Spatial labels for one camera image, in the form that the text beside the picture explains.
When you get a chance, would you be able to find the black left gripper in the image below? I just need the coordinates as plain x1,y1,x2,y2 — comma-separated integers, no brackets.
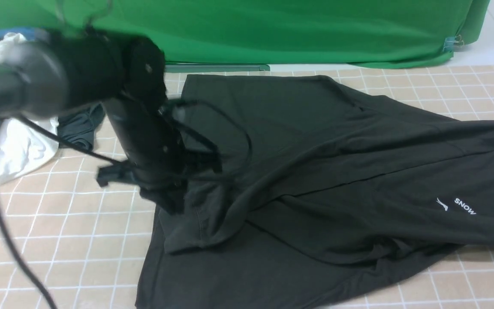
96,98,222,215

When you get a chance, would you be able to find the dark gray long-sleeve shirt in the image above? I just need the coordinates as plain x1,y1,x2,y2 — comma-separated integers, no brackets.
136,75,494,309

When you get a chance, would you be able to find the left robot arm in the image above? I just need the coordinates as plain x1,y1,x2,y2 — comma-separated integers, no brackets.
0,29,226,214

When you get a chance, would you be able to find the white crumpled shirt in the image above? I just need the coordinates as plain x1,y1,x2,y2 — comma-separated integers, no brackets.
0,33,59,184

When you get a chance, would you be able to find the dark teal crumpled garment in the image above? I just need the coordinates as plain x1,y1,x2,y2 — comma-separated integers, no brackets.
57,103,105,151

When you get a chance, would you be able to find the beige checkered tablecloth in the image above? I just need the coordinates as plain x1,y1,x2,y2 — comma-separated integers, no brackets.
0,65,494,309

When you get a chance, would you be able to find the blue binder clip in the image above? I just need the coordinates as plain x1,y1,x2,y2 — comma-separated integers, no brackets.
442,35,465,53

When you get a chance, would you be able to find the blue crumpled garment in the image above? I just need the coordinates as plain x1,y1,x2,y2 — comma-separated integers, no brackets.
0,27,59,133

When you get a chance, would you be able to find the green backdrop cloth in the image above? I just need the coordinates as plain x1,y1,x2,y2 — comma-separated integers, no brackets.
0,0,489,69

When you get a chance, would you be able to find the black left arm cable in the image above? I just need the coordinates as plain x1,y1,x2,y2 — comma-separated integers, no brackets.
0,97,254,309

